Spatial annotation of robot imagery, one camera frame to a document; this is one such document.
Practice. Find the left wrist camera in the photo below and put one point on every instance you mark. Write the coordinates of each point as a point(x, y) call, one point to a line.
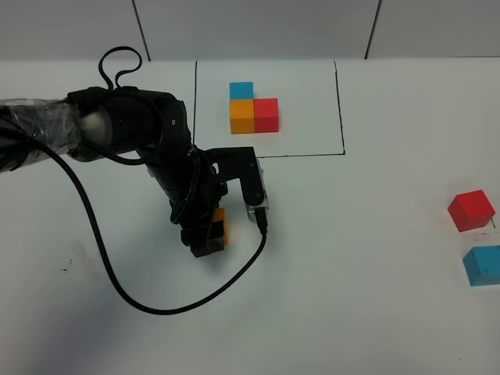
point(239, 164)

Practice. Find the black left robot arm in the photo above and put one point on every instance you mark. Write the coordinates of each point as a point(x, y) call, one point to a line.
point(131, 127)

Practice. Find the red template block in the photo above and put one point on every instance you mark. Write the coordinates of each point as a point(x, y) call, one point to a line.
point(266, 115)

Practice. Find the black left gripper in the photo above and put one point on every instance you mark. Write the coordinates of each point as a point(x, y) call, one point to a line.
point(181, 177)

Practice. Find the white template sheet black border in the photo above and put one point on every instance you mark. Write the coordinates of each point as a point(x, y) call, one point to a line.
point(307, 95)

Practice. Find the orange template block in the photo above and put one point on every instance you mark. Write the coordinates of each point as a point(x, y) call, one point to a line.
point(241, 114)

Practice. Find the blue template block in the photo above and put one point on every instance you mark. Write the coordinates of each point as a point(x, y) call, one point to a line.
point(241, 90)

